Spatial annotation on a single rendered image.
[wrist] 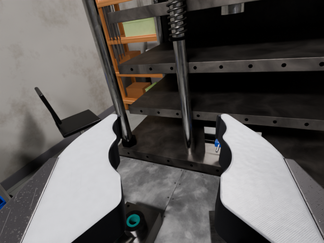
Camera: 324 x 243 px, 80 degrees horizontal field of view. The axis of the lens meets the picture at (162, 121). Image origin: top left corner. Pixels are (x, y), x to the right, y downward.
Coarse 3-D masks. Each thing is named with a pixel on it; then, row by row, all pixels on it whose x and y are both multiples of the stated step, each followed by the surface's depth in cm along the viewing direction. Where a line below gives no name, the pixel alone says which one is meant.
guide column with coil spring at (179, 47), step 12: (168, 0) 75; (180, 12) 76; (180, 24) 78; (180, 36) 80; (180, 48) 82; (180, 60) 85; (180, 72) 87; (180, 84) 90; (180, 96) 94; (192, 132) 104; (192, 144) 108
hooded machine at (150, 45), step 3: (147, 42) 396; (150, 42) 392; (153, 42) 390; (156, 42) 388; (147, 45) 398; (150, 45) 394; (153, 45) 392; (156, 45) 390; (150, 48) 397; (150, 78) 429; (153, 78) 425; (156, 78) 423; (159, 78) 420; (153, 81) 430
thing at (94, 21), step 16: (96, 16) 90; (160, 16) 145; (96, 32) 93; (160, 32) 149; (96, 48) 97; (112, 64) 103; (112, 80) 105; (112, 96) 109; (128, 128) 121; (128, 144) 123
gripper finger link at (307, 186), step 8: (288, 160) 8; (288, 168) 7; (296, 168) 7; (296, 176) 7; (304, 176) 7; (296, 184) 7; (304, 184) 7; (312, 184) 7; (304, 192) 6; (312, 192) 6; (320, 192) 6; (304, 200) 6; (312, 200) 6; (320, 200) 6; (312, 208) 6; (320, 208) 6; (312, 216) 6; (320, 216) 6; (320, 224) 6; (320, 232) 5
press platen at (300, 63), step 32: (256, 32) 129; (288, 32) 113; (320, 32) 100; (128, 64) 104; (160, 64) 95; (192, 64) 88; (224, 64) 82; (256, 64) 77; (288, 64) 73; (320, 64) 71
